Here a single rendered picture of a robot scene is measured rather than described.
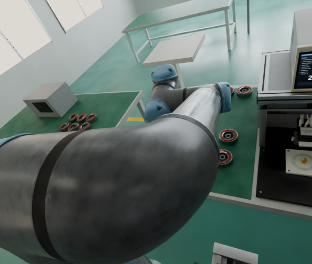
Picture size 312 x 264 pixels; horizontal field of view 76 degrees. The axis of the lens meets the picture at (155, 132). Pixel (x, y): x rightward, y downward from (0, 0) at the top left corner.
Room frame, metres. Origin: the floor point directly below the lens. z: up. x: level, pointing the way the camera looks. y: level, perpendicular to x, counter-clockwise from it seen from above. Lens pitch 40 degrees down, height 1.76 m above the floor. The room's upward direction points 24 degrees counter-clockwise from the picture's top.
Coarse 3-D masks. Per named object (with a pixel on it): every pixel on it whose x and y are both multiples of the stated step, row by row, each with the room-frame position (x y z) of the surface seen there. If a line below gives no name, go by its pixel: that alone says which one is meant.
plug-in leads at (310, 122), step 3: (303, 114) 0.61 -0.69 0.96; (300, 117) 0.59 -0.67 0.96; (303, 117) 0.60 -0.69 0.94; (300, 120) 0.59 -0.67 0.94; (303, 120) 0.60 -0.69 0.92; (309, 120) 0.58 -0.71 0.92; (300, 123) 0.59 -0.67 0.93; (303, 123) 0.60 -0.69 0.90; (306, 123) 0.57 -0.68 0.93; (309, 123) 0.58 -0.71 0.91; (300, 126) 0.59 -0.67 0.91; (306, 126) 0.57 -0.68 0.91
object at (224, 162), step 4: (220, 152) 0.74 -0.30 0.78; (224, 152) 0.72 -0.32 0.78; (228, 152) 0.71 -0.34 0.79; (220, 156) 0.72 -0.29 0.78; (224, 156) 0.70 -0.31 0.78; (228, 156) 0.69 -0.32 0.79; (220, 160) 0.70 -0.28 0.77; (224, 160) 0.69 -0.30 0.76; (228, 160) 0.66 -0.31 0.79; (232, 160) 0.67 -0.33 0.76; (220, 164) 0.66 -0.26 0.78; (224, 164) 0.66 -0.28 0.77; (228, 164) 0.65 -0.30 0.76
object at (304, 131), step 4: (296, 120) 0.64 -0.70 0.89; (304, 120) 0.61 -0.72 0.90; (304, 124) 0.59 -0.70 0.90; (300, 128) 0.57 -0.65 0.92; (304, 128) 0.56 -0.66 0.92; (308, 128) 0.55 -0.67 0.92; (300, 132) 0.55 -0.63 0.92; (304, 132) 0.54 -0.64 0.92; (308, 132) 0.53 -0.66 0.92; (300, 136) 0.53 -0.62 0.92; (304, 136) 0.52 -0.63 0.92; (308, 136) 0.51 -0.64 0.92; (300, 140) 0.53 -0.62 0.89; (304, 140) 0.52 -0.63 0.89; (308, 140) 0.51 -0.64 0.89; (300, 144) 0.51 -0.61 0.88; (304, 144) 0.51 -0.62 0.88; (308, 144) 0.50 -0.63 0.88
